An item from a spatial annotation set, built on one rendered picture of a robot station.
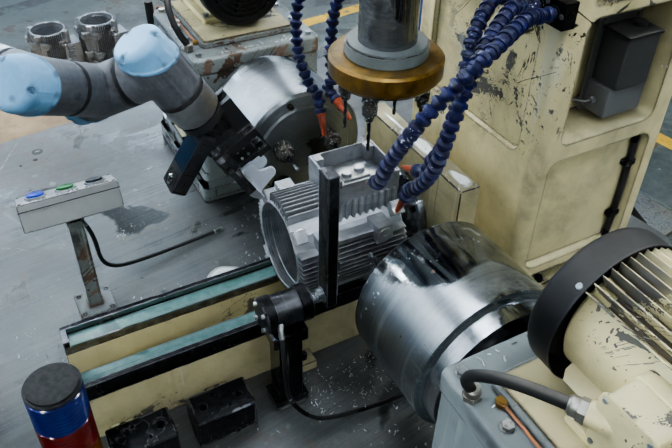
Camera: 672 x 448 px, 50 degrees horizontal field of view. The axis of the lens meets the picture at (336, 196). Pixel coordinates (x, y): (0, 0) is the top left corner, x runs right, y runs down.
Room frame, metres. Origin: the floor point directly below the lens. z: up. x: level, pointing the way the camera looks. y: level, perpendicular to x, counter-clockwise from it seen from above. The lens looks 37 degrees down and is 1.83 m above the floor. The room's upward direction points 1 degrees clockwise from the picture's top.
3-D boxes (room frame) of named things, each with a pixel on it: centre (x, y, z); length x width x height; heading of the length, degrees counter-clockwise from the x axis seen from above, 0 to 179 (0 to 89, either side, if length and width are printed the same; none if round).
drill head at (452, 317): (0.71, -0.20, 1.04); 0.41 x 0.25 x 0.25; 29
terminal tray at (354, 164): (0.99, -0.03, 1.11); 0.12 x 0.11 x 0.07; 118
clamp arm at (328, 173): (0.82, 0.01, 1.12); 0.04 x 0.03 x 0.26; 119
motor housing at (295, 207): (0.97, 0.01, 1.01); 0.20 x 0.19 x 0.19; 118
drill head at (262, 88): (1.31, 0.13, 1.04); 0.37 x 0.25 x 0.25; 29
